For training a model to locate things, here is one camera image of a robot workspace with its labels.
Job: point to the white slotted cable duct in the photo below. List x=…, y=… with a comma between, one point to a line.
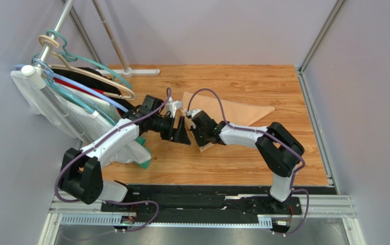
x=263, y=222

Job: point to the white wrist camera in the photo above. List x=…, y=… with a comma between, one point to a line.
x=171, y=107
x=191, y=113

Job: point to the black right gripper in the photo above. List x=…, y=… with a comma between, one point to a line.
x=197, y=128

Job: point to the beige wooden hanger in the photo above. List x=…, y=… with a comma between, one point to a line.
x=89, y=74

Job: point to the metal clothes rack pole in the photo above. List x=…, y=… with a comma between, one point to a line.
x=39, y=63

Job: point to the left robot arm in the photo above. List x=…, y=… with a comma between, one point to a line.
x=81, y=170

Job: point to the white clothes rack base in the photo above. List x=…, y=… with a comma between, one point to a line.
x=129, y=72

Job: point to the aluminium frame rail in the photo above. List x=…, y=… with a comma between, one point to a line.
x=328, y=219

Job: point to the white garment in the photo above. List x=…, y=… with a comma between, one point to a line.
x=79, y=115

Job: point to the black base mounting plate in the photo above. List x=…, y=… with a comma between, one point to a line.
x=202, y=203

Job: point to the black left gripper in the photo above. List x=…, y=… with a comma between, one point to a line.
x=180, y=135

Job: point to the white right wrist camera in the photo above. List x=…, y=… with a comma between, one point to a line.
x=191, y=113

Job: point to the teal plastic hanger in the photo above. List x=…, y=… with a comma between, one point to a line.
x=70, y=57

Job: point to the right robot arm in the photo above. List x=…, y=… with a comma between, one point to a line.
x=279, y=149

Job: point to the red garment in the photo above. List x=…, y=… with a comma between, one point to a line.
x=77, y=88

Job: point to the black garment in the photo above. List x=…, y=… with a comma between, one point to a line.
x=93, y=83

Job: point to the green garment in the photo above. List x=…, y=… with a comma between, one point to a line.
x=142, y=153

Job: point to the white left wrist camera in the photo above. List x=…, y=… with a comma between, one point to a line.
x=171, y=107

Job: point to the beige cloth napkin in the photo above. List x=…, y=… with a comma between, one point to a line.
x=237, y=113

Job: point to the blue plastic hanger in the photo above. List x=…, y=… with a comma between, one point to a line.
x=52, y=83

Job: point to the thin metal rod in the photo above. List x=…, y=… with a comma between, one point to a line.
x=110, y=34

